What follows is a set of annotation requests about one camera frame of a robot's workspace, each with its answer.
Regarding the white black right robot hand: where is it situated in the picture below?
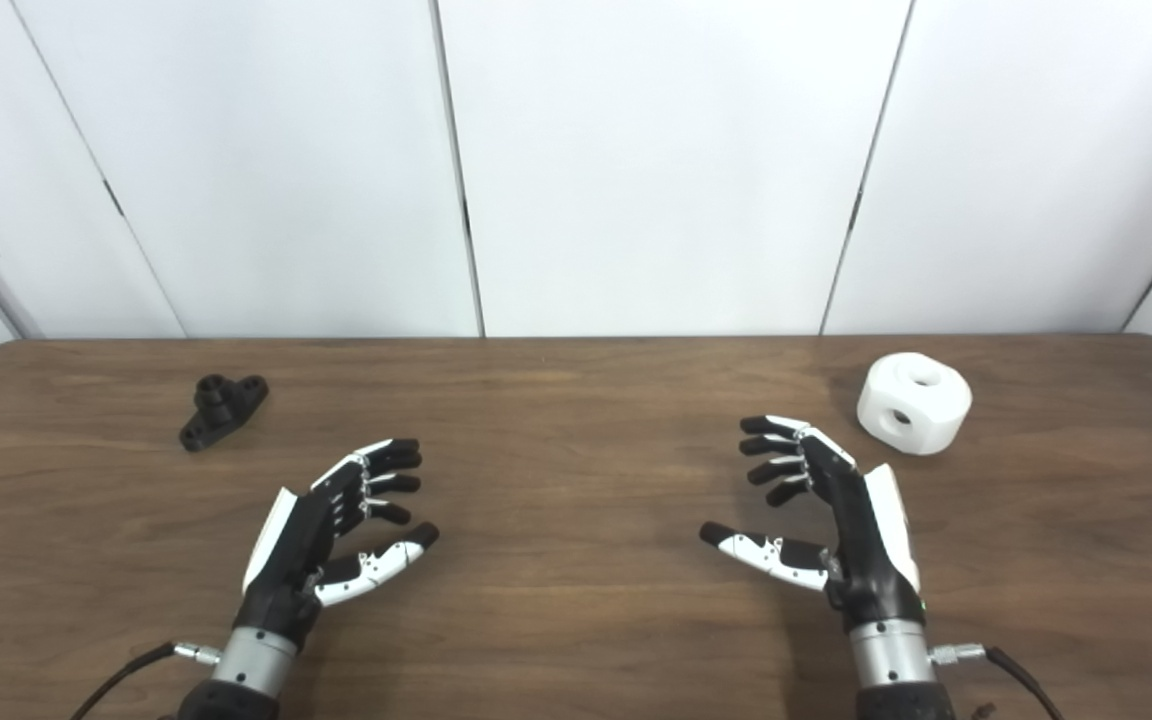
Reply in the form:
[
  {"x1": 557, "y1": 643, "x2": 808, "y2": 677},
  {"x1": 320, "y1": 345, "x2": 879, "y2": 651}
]
[{"x1": 700, "y1": 415, "x2": 928, "y2": 633}]

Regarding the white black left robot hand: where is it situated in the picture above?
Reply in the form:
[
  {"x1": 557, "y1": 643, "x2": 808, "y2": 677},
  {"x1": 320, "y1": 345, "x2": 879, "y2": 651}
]
[{"x1": 236, "y1": 437, "x2": 441, "y2": 642}]

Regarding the black flanged holder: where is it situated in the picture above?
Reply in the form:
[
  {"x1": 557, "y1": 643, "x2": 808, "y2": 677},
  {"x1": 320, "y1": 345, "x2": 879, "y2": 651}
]
[{"x1": 179, "y1": 374, "x2": 270, "y2": 453}]

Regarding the round white block with holes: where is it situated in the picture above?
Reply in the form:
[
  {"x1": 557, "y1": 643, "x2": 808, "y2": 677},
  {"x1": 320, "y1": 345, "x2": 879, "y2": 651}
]
[{"x1": 856, "y1": 352, "x2": 973, "y2": 457}]

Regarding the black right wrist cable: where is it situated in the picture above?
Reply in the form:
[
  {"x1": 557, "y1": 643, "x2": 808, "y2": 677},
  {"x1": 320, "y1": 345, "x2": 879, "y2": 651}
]
[{"x1": 929, "y1": 643, "x2": 1067, "y2": 720}]

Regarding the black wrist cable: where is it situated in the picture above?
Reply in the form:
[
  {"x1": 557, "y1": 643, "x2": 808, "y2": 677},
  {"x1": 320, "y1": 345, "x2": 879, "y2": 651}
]
[
  {"x1": 929, "y1": 643, "x2": 1067, "y2": 720},
  {"x1": 69, "y1": 641, "x2": 223, "y2": 720}
]

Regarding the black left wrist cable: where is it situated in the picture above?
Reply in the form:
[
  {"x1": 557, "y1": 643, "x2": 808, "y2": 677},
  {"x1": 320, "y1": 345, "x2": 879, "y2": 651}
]
[{"x1": 69, "y1": 641, "x2": 223, "y2": 720}]

